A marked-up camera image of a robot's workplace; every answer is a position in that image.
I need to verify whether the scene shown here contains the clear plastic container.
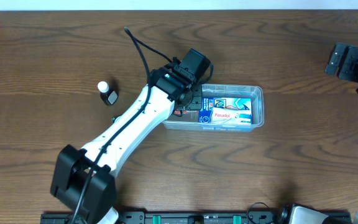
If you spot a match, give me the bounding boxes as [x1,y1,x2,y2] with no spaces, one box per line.
[163,84,264,132]

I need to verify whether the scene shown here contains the left black cable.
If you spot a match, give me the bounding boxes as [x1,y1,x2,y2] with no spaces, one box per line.
[68,26,214,224]

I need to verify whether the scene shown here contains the dark medicine bottle white cap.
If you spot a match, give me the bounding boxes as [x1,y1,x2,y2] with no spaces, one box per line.
[97,81,118,106]

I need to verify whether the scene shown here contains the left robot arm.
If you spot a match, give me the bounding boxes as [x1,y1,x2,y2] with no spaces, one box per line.
[50,65,205,223]

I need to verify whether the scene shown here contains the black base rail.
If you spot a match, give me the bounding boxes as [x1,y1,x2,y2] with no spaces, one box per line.
[40,210,351,224]

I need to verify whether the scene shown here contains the white Panadol box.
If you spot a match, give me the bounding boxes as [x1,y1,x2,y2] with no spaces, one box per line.
[211,108,252,124]

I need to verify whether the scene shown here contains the red Panadol box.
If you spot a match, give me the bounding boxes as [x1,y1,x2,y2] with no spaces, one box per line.
[173,110,199,122]

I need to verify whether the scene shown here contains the green round-logo box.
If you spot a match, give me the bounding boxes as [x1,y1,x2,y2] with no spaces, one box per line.
[111,116,120,123]

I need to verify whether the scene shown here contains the blue KoolFever box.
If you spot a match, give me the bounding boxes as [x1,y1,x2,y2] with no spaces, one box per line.
[199,97,252,123]

